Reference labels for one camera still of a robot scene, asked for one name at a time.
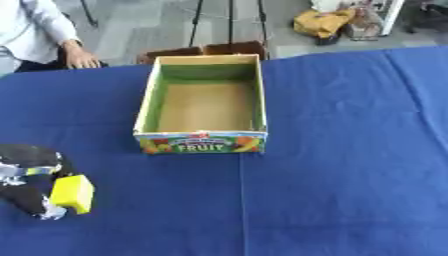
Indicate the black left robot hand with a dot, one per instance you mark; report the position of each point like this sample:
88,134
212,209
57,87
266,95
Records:
26,160

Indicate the yellow rectangular block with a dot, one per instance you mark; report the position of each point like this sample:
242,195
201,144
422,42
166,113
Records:
73,194

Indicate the open cardboard box green inside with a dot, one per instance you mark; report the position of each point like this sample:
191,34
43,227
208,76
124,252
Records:
204,106

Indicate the person's hand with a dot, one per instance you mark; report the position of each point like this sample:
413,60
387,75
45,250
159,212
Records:
80,57

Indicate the person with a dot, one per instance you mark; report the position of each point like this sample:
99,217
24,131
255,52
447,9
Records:
29,30

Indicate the black tripod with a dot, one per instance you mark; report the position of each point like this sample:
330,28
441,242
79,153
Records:
230,21

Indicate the yellow bag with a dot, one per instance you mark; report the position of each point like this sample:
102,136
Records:
321,22

